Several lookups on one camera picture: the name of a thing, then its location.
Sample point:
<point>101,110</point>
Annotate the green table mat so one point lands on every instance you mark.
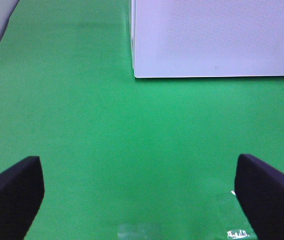
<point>119,150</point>

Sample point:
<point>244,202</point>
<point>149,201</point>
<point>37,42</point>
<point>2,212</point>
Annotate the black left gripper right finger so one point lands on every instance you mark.
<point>259,189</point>

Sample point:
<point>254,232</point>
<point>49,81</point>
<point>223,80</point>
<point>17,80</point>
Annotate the clear tape strip on table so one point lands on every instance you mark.
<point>139,231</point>

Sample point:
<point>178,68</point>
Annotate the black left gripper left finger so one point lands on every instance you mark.
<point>21,194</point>

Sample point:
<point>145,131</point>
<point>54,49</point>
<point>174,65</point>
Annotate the white microwave door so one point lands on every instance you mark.
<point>207,38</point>

